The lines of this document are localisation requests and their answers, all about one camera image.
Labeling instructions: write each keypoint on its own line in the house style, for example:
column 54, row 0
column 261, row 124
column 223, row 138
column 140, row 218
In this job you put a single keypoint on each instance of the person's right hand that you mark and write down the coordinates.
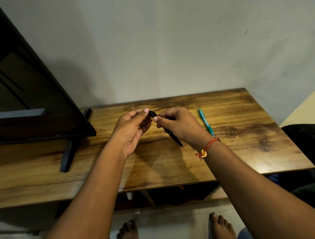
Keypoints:
column 184, row 125

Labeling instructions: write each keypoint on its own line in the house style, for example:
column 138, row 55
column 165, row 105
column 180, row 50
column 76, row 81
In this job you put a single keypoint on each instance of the person's left hand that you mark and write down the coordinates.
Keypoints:
column 126, row 130

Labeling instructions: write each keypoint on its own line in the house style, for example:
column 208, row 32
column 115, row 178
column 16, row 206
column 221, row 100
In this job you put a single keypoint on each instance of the person's right thumb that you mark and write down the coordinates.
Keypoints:
column 163, row 123

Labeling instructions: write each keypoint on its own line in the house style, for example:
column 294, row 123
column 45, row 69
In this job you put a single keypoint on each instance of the person's left thumb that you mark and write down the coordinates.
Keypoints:
column 137, row 113

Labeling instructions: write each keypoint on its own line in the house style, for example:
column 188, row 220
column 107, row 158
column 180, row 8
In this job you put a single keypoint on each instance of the black pen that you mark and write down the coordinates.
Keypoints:
column 176, row 140

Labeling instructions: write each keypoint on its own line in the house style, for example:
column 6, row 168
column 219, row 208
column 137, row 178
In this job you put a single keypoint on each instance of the person's left forearm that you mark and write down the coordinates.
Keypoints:
column 96, row 192

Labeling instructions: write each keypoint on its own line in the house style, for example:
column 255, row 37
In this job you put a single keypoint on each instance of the person's right forearm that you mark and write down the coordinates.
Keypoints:
column 258, row 194

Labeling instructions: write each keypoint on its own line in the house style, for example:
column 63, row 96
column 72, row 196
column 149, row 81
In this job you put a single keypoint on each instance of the teal pen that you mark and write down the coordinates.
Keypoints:
column 205, row 122

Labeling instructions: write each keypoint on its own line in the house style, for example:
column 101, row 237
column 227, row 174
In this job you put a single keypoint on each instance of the black television stand foot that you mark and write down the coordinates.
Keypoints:
column 70, row 152

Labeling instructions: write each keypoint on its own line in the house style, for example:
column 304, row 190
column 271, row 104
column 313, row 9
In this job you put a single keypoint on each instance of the black television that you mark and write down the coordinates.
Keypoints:
column 37, row 98

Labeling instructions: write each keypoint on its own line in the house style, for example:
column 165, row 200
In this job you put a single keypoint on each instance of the person's left foot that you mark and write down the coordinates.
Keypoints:
column 129, row 231

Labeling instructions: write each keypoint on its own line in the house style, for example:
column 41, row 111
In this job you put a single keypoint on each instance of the person's foot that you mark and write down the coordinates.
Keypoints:
column 129, row 231
column 220, row 227

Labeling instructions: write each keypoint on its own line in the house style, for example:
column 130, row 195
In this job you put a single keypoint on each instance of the person's right foot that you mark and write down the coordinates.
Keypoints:
column 220, row 227

